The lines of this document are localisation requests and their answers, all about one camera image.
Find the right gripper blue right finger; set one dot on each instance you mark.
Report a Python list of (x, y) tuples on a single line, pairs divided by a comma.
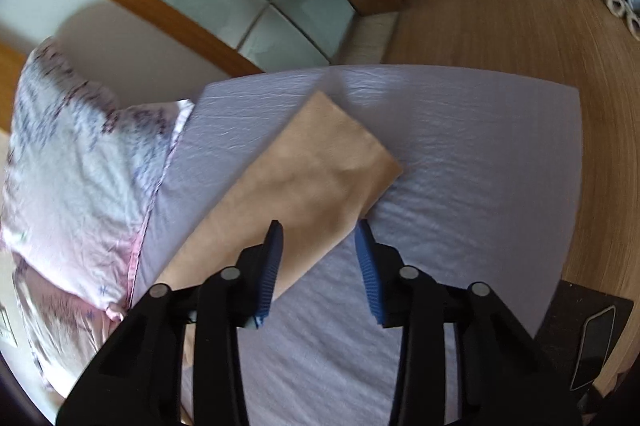
[(380, 266)]

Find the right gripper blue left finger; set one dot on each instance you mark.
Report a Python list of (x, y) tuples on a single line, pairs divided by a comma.
[(259, 266)]

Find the tan fleece long-sleeve shirt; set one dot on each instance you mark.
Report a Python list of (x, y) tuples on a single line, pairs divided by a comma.
[(320, 175)]

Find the lavender textured bed sheet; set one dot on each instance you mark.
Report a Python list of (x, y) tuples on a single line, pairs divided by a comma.
[(489, 192)]

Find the right floral pink pillow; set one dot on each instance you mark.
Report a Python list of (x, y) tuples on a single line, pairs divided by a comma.
[(80, 182)]

